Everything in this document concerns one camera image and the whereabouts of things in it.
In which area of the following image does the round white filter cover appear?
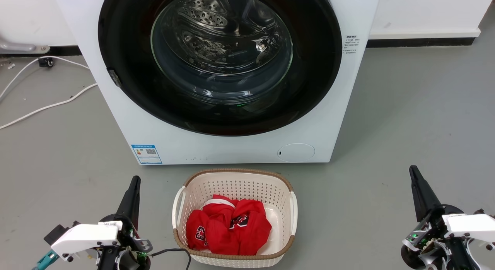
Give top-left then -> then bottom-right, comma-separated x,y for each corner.
277,143 -> 316,163

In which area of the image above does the grey door latch handle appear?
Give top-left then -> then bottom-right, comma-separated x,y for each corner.
108,70 -> 123,88

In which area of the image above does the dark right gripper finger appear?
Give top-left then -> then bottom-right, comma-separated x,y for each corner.
409,165 -> 444,223

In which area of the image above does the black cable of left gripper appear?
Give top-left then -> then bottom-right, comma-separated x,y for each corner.
149,248 -> 192,270

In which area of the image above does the thin white power cable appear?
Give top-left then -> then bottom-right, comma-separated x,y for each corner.
0,56 -> 90,100

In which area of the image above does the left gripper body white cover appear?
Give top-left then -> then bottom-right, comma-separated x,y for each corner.
51,214 -> 153,270

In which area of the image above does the black round washing machine door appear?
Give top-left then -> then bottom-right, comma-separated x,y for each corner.
98,0 -> 343,137

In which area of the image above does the teal cable connector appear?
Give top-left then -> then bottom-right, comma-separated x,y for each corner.
32,250 -> 60,270

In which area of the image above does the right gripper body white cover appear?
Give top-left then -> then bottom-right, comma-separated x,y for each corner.
400,204 -> 495,270

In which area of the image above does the white washing machine body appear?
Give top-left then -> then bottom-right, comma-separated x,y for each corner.
52,0 -> 382,166

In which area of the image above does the thick white hose cable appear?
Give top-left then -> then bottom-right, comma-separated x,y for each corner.
0,83 -> 98,130

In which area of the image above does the red basketball jersey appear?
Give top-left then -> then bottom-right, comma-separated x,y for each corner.
186,195 -> 272,256

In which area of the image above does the blue energy label sticker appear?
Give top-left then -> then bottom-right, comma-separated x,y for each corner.
131,144 -> 163,165

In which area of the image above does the grey metal floor bracket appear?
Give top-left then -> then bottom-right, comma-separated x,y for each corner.
0,35 -> 51,55

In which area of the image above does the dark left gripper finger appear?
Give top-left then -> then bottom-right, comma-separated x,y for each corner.
116,176 -> 142,229

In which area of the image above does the cream plastic laundry basket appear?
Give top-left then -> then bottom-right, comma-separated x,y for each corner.
172,169 -> 298,268

